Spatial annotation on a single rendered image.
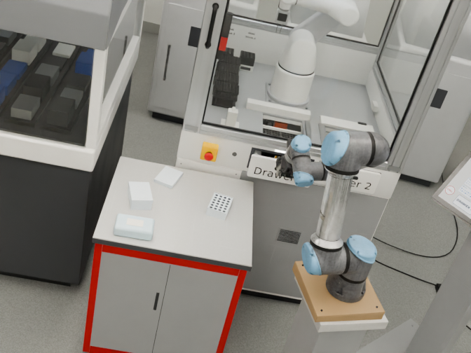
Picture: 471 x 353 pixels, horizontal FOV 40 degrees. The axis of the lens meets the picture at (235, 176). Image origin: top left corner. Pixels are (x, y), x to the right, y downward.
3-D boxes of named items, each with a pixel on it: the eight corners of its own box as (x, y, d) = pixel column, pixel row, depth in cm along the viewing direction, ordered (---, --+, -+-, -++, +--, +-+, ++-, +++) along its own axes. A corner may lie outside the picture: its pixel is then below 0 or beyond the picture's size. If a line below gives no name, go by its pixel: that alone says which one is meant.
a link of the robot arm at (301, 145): (294, 153, 247) (291, 132, 250) (287, 163, 257) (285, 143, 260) (314, 152, 248) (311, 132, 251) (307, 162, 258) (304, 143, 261)
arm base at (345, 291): (369, 303, 240) (377, 286, 234) (330, 302, 237) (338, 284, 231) (358, 273, 251) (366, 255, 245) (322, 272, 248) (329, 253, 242)
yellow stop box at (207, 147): (215, 163, 289) (218, 150, 285) (199, 160, 288) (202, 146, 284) (216, 157, 293) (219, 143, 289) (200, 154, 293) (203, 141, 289)
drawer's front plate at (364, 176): (373, 194, 300) (381, 175, 293) (313, 182, 297) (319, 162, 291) (373, 192, 301) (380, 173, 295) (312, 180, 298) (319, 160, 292)
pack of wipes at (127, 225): (153, 226, 257) (155, 218, 254) (151, 241, 249) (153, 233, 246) (115, 220, 255) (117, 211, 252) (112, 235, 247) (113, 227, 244)
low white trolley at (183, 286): (214, 389, 291) (251, 266, 249) (78, 366, 286) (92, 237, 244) (221, 297, 339) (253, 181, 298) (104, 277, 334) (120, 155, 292)
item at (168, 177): (171, 188, 280) (172, 185, 279) (153, 181, 281) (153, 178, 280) (182, 175, 290) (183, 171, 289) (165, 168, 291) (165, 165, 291)
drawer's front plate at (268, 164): (308, 188, 292) (315, 168, 286) (246, 176, 290) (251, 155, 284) (308, 185, 294) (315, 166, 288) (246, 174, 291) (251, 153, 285)
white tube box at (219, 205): (224, 220, 269) (226, 213, 267) (205, 214, 270) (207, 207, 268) (231, 204, 280) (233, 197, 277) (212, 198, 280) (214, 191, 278)
